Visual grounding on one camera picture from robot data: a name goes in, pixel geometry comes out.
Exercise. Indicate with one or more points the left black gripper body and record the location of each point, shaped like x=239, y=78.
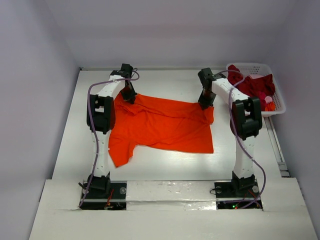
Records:
x=128, y=93

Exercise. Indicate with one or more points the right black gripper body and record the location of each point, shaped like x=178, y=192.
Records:
x=206, y=99

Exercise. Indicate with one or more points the orange t shirt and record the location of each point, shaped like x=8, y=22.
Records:
x=159, y=123

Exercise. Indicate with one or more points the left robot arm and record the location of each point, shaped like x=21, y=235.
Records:
x=101, y=119

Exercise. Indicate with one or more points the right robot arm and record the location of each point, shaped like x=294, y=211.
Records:
x=245, y=124

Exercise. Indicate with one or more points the dark red t shirt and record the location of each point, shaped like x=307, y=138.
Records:
x=244, y=88

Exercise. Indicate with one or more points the pink garment in basket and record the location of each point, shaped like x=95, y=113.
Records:
x=262, y=87

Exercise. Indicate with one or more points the white plastic basket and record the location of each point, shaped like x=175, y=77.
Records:
x=246, y=68

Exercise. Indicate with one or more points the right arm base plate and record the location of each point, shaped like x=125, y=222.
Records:
x=228, y=197

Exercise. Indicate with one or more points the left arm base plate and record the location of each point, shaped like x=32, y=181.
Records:
x=113, y=199

